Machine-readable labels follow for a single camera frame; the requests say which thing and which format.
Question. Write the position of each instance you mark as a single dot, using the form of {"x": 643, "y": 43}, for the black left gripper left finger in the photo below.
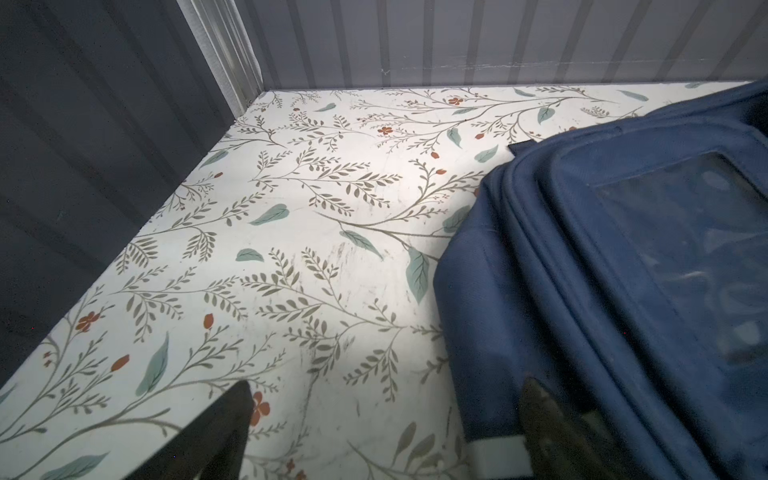
{"x": 212, "y": 446}

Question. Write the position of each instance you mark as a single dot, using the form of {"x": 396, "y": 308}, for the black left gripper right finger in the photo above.
{"x": 562, "y": 444}

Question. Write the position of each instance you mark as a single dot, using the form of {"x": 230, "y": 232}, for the navy blue student backpack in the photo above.
{"x": 624, "y": 267}

